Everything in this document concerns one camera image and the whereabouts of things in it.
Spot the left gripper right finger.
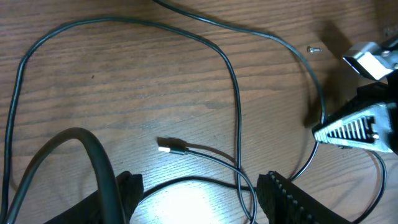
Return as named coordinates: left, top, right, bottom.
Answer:
left=256, top=171, right=351, bottom=224

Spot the thin black USB cable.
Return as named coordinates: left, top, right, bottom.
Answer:
left=136, top=0, right=388, bottom=224

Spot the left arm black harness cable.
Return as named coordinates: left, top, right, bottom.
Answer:
left=2, top=127, right=127, bottom=224

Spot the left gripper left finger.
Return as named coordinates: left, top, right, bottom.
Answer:
left=45, top=171, right=144, bottom=224

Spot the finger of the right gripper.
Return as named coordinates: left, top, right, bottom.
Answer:
left=312, top=82, right=397, bottom=153

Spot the small metal screw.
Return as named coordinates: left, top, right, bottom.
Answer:
left=307, top=46, right=322, bottom=54

